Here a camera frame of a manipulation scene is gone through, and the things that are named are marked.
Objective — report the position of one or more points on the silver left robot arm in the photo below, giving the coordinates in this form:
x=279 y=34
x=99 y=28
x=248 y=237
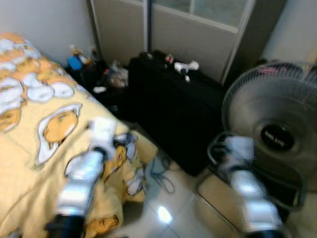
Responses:
x=79 y=183

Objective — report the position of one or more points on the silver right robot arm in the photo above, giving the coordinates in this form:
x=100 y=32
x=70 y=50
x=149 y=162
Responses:
x=252 y=198

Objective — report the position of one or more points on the grey Milux floor fan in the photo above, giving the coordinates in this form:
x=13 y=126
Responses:
x=277 y=109

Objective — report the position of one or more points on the white handheld dryer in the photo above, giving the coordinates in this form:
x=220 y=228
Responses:
x=187 y=66

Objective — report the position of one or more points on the large black fabric case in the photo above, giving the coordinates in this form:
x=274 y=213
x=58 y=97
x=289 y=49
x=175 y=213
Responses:
x=173 y=109

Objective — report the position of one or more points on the grey sliding partition panel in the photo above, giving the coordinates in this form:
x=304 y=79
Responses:
x=198 y=34

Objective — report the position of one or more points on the small red item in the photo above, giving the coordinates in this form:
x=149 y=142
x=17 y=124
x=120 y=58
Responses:
x=170 y=58

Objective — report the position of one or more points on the black bag with white print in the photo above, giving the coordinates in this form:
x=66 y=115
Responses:
x=116 y=106

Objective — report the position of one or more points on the clear plastic bag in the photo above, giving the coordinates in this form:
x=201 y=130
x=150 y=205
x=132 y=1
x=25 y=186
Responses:
x=117 y=74

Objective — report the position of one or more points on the small white item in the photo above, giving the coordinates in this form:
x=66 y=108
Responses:
x=99 y=89

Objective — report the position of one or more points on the small blue item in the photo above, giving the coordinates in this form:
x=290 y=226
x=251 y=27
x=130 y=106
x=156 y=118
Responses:
x=75 y=62

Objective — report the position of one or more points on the yellow orange cartoon egg blanket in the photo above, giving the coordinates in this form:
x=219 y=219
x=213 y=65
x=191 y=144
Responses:
x=39 y=163

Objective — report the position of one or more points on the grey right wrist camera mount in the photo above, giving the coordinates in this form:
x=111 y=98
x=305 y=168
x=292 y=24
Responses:
x=241 y=148

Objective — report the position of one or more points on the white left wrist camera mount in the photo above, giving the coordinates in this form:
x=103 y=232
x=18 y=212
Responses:
x=102 y=131

